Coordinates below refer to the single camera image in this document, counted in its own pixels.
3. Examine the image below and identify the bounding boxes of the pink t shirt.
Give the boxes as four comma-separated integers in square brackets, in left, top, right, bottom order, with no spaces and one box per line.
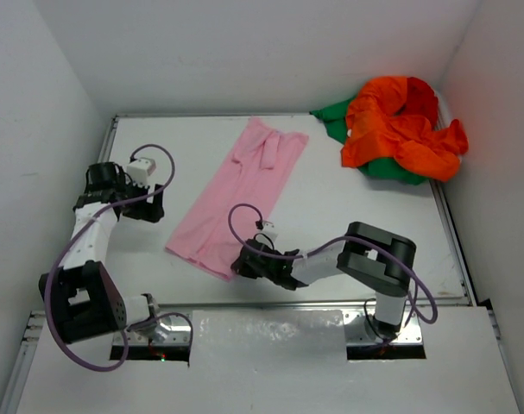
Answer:
[165,117,308,280]

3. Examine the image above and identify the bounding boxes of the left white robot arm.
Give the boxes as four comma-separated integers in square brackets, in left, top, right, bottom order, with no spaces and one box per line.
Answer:
[51,158,164,344]

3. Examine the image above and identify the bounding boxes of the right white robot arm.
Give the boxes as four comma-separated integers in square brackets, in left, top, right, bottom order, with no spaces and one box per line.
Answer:
[230,222,416,342]

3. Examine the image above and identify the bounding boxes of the white front cover panel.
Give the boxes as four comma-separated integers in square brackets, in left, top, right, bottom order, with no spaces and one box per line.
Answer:
[18,308,518,413]

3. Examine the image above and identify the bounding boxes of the green t shirt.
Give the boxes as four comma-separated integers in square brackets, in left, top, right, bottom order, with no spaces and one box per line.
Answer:
[309,96,427,185]

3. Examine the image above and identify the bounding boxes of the orange t shirt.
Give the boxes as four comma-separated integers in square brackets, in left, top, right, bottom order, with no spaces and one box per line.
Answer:
[341,76,469,182]

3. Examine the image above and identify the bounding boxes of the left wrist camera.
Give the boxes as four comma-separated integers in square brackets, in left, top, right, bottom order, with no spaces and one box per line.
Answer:
[126,157,156,181]

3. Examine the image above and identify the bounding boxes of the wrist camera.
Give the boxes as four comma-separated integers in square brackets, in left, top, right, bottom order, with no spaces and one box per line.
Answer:
[256,220,278,242]
[126,157,156,181]

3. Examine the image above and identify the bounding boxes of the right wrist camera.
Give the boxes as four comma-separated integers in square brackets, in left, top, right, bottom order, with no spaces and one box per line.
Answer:
[256,220,278,242]

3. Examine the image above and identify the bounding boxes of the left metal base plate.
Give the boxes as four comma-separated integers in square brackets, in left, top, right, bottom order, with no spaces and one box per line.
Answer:
[112,311,193,347]

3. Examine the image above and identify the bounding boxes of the metal base plate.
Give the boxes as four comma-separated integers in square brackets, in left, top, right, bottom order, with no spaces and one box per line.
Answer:
[342,306,423,347]
[112,311,193,347]

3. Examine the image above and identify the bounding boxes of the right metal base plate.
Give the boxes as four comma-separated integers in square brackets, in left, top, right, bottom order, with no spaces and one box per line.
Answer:
[342,306,423,347]

